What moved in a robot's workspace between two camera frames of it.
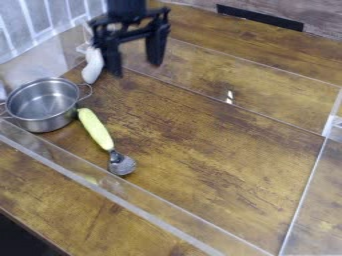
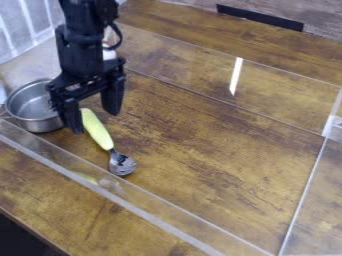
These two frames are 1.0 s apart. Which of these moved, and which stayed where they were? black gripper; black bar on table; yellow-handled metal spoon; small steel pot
Moved: black gripper
Stayed: black bar on table; small steel pot; yellow-handled metal spoon
